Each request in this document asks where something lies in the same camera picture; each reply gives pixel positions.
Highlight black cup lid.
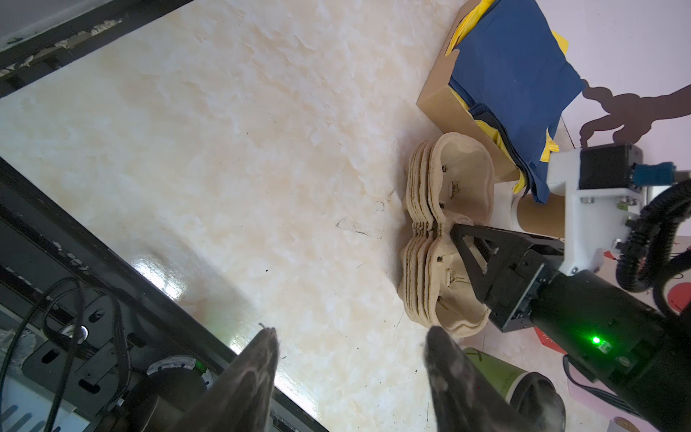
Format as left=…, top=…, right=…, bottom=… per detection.
left=509, top=372, right=566, bottom=432

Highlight blue napkin stack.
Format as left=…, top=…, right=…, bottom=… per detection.
left=449, top=0, right=585, bottom=203

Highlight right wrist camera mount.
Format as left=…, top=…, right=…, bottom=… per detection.
left=547, top=143, right=678, bottom=276

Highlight green paper coffee cup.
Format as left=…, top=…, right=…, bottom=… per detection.
left=464, top=347, right=531, bottom=409

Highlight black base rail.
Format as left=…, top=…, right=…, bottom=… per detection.
left=1, top=162, right=321, bottom=431

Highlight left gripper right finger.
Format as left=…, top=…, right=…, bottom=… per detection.
left=424, top=327, right=533, bottom=432

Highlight yellow napkins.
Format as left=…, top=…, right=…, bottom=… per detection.
left=444, top=0, right=560, bottom=194

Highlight stack of paper cups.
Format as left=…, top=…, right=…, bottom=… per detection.
left=489, top=183, right=565, bottom=239

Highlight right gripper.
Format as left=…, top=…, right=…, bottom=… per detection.
left=451, top=224, right=664, bottom=389

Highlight pulp cup carrier tray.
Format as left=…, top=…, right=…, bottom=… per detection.
left=397, top=132, right=495, bottom=339

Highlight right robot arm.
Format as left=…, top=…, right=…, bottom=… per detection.
left=451, top=181, right=690, bottom=431

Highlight cardboard napkin box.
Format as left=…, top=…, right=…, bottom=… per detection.
left=417, top=1, right=519, bottom=183

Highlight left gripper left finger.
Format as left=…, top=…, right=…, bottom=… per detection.
left=172, top=328, right=280, bottom=431

